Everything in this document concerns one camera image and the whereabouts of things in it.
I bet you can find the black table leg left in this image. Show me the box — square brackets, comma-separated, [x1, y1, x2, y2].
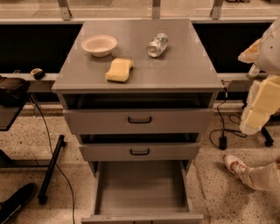
[38, 135, 66, 205]

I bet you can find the top grey drawer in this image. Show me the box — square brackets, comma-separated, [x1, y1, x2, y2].
[63, 108, 214, 134]

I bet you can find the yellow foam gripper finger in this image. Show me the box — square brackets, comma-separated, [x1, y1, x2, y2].
[240, 75, 280, 135]

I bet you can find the crushed silver can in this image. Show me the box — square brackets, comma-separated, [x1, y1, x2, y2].
[147, 33, 168, 58]

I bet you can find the grey drawer cabinet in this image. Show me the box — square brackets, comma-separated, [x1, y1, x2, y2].
[51, 18, 225, 224]

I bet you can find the tape measure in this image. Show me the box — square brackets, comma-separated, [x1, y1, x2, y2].
[31, 68, 46, 80]

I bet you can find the beige trouser leg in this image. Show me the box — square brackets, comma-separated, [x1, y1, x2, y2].
[240, 162, 280, 192]

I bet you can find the white red sneaker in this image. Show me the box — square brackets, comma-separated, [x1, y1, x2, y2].
[223, 154, 248, 178]

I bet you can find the yellow sponge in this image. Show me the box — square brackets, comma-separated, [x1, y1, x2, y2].
[105, 58, 134, 82]

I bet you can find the clear plastic bottle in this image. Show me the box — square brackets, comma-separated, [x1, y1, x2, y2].
[248, 64, 260, 79]

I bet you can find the black bag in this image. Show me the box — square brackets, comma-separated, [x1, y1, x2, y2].
[0, 76, 30, 106]

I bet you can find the white bowl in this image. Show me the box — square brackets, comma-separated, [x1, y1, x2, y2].
[81, 35, 117, 58]

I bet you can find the black cable left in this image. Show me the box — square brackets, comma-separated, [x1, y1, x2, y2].
[29, 94, 76, 224]

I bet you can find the black power cable right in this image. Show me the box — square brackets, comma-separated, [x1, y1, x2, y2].
[208, 87, 249, 151]

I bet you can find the black shoe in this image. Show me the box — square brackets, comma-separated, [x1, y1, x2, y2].
[0, 183, 38, 224]

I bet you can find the middle grey drawer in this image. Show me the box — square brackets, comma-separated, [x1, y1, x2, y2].
[80, 133, 200, 161]

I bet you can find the bottom grey drawer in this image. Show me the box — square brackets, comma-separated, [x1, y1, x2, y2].
[81, 160, 203, 224]

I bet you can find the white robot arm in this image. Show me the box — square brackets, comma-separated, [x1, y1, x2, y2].
[238, 17, 280, 135]

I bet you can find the grey drawer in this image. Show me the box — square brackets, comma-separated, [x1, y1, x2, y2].
[81, 160, 203, 224]
[80, 133, 200, 161]
[63, 108, 214, 134]

